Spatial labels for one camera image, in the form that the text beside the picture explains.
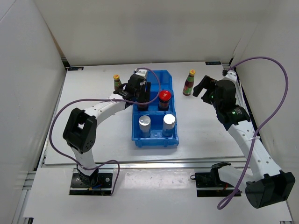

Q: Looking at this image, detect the tall sauce bottle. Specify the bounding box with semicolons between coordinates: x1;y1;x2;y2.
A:
113;74;122;90
183;69;196;96

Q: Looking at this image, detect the red-lid sauce jar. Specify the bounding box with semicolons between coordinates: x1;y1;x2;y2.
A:
137;102;149;111
158;90;171;111

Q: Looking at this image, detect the silver can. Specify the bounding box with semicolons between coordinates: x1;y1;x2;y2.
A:
138;115;151;138
162;114;176;137

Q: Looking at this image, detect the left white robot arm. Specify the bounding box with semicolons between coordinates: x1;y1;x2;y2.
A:
63;69;150;187

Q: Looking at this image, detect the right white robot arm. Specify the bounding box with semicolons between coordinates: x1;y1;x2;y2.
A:
193;76;295;210

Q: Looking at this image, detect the right black corner label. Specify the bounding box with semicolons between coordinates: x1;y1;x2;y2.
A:
205;61;221;65

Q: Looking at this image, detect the black corner label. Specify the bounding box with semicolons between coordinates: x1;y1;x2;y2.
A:
67;67;84;71
205;61;221;65

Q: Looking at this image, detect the blue three-compartment plastic bin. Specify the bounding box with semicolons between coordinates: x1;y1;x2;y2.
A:
131;70;179;147

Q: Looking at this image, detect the left black corner label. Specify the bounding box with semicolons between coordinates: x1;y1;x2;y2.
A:
67;67;84;71

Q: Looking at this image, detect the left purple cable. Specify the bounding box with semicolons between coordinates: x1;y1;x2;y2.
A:
50;67;161;196

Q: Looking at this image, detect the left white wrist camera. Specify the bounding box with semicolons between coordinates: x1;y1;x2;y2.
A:
134;69;148;79

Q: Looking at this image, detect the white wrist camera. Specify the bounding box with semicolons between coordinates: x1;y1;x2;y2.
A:
134;69;148;79
222;70;237;83

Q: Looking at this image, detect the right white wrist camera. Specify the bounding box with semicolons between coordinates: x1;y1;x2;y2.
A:
222;70;237;83

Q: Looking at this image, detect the right aluminium rail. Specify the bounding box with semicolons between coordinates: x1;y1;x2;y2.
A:
217;77;265;154

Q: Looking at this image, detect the aluminium rail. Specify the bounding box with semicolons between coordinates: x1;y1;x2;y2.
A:
217;77;265;154
23;156;260;182

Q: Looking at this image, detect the front aluminium rail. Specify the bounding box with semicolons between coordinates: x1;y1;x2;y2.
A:
23;156;260;182

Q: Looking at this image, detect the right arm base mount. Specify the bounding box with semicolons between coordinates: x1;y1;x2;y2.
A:
190;172;234;197

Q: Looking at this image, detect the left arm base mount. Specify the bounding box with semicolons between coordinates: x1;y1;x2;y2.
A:
69;169;114;196

